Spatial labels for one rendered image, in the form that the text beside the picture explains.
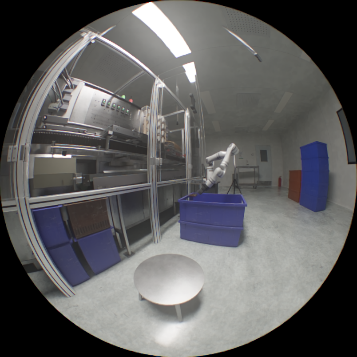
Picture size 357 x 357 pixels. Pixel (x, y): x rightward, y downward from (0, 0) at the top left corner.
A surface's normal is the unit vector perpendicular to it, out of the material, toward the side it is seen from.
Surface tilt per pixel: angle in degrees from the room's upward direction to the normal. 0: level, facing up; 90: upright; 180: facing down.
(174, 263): 0
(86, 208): 90
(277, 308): 0
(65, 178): 90
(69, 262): 90
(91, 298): 0
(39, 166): 79
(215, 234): 90
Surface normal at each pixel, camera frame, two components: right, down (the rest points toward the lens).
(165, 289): -0.02, -1.00
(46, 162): 0.88, -0.18
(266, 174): -0.45, 0.05
